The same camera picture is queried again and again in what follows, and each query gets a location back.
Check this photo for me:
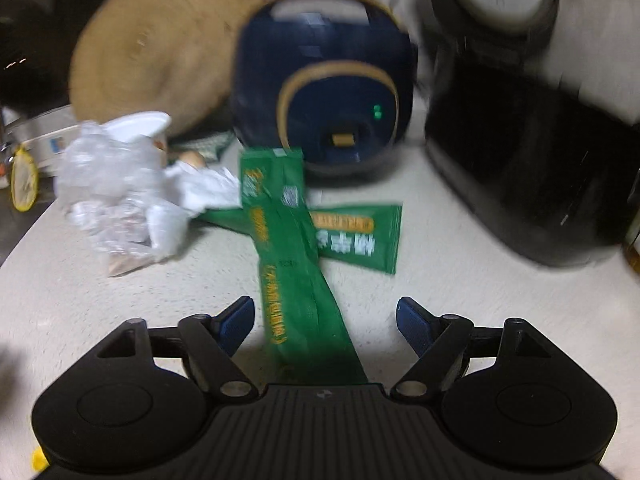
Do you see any long green wrapper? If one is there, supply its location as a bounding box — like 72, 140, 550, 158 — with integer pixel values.
240, 148, 367, 385

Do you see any short green wrapper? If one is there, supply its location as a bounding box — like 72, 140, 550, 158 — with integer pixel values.
198, 204, 402, 275

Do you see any white tissue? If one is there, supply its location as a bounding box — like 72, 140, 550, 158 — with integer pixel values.
164, 162, 241, 218

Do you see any clear plastic bag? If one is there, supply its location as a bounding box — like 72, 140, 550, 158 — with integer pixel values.
54, 120, 190, 278

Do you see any white paper bowl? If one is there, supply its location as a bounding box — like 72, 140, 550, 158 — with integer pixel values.
102, 112, 171, 152

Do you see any garlic bulb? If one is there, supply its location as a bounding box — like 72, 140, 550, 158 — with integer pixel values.
178, 151, 207, 169

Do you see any green white knitted cloth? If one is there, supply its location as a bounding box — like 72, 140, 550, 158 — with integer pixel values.
168, 130, 235, 165

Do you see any black open rice cooker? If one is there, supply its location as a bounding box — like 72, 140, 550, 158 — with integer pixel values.
416, 0, 639, 268

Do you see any yellow mesh sink strainer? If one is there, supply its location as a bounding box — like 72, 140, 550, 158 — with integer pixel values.
10, 146, 39, 212

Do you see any blue rice cooker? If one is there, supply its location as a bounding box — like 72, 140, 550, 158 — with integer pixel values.
230, 0, 418, 178

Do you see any round wooden cutting board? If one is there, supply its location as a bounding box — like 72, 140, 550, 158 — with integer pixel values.
68, 0, 265, 136

